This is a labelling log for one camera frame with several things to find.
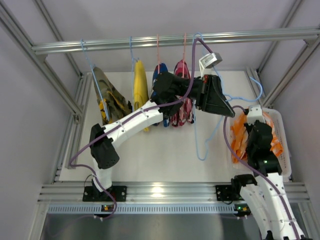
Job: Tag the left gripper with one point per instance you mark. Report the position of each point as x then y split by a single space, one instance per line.
205 93

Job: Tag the blue wire hanger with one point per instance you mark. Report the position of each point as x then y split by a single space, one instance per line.
230 98

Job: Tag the orange trousers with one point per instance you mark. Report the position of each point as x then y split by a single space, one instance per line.
240 136

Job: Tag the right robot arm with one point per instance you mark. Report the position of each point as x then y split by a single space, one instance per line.
263 190

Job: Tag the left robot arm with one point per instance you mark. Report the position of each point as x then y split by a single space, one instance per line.
168 91

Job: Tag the pink camouflage trousers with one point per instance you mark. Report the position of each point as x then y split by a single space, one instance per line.
185 113

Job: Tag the blue camouflage trousers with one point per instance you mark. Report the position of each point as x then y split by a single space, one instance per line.
163 100

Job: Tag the yellow trousers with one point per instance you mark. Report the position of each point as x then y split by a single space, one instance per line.
140 86

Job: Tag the pink hanger with blue trousers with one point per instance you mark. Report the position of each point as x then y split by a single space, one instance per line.
158 54

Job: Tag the blue hanger with yellow trousers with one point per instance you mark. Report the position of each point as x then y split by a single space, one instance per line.
133 61

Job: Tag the green camouflage trousers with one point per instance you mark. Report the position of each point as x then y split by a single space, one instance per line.
112 104

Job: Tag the blue hanger with camouflage trousers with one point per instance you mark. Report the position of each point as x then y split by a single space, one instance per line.
91 65

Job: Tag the white plastic basket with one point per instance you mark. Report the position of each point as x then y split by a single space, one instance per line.
283 159

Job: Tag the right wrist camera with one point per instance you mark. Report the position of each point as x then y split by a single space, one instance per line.
255 113

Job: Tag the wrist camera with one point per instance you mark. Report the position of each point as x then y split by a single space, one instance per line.
208 61
255 113

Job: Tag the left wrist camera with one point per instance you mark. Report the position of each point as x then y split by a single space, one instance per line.
208 61

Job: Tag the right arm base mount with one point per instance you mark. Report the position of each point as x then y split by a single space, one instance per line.
225 193

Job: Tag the right aluminium frame post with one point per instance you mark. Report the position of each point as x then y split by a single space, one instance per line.
287 55

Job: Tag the aluminium frame post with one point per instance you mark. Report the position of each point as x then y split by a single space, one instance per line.
287 55
35 105

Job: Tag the aluminium hanging rail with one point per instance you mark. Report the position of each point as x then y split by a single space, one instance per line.
264 35

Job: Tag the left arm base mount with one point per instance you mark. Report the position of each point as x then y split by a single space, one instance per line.
92 194

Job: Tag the left aluminium frame post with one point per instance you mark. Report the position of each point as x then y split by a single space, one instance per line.
35 105

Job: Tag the front aluminium rail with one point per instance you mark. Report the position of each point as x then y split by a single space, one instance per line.
137 192

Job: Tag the grey slotted cable duct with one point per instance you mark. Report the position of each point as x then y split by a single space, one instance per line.
128 208

